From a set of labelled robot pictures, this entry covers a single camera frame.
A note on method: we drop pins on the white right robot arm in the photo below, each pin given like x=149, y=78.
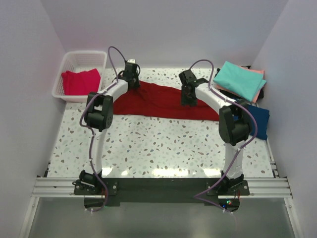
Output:
x=234, y=126

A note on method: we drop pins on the teal folded t-shirt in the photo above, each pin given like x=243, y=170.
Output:
x=225, y=77

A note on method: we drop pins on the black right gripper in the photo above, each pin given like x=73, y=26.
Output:
x=192, y=103

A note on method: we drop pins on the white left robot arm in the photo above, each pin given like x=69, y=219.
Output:
x=97, y=116

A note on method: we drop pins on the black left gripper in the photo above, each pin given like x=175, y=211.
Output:
x=136, y=85

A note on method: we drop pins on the aluminium frame rail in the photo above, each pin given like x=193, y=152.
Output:
x=164, y=188

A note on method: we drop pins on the magenta t-shirt in basket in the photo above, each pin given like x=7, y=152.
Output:
x=82, y=83

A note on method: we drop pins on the pink folded t-shirt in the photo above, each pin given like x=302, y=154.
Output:
x=248, y=83

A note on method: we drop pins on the navy blue folded t-shirt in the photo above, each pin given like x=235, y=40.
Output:
x=261, y=117

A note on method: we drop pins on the dark red t-shirt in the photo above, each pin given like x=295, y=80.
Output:
x=152, y=100

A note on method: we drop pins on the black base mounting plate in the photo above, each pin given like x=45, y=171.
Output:
x=232, y=204

